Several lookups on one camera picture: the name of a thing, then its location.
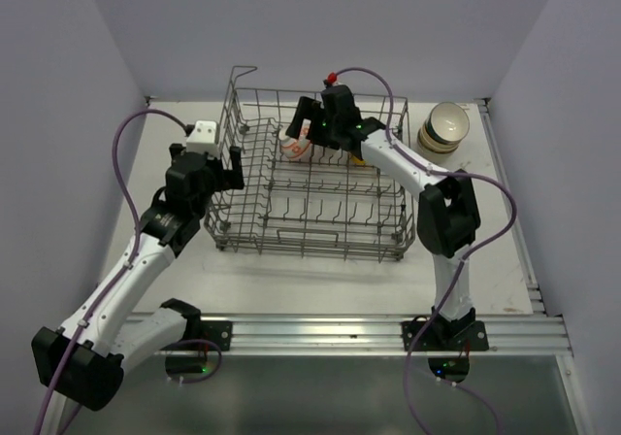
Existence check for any aluminium side rail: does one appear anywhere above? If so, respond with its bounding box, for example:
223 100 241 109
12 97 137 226
474 97 549 316

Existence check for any beige speckled bowl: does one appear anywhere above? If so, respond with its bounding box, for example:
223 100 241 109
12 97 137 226
417 142 457 166

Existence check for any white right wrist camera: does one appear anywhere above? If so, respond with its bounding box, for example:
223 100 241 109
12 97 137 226
321 72 344 95

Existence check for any aluminium front rail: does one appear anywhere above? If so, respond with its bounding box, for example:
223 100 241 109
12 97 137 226
202 314 572 356

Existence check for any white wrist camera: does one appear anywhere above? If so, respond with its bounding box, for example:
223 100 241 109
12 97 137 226
321 72 344 95
185 120 220 158

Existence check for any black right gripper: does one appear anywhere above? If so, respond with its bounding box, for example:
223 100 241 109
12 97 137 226
285 95 341 150

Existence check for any beige bowl olive drawing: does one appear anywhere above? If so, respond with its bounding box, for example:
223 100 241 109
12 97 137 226
417 129 460 154

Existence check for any teal and white bowl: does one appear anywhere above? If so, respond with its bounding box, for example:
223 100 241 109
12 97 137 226
423 102 471 128

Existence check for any yellow ribbed bowl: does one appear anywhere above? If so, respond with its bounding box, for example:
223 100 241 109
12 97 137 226
350 154 366 166

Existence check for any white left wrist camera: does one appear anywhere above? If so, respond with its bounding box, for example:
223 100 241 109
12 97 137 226
185 120 220 158

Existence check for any cream bowl bird drawing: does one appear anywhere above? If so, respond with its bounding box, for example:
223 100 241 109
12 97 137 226
420 124 470 144

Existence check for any white bowl orange pattern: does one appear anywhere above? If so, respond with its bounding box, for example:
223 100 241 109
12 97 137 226
278 119 312 162

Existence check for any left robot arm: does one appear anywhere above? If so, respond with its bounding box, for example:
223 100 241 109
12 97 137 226
31 144 245 411

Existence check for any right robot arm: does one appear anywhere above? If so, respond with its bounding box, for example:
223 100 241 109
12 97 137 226
286 84 480 351

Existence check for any grey wire dish rack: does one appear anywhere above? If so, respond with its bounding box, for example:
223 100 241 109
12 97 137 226
204 66 415 262

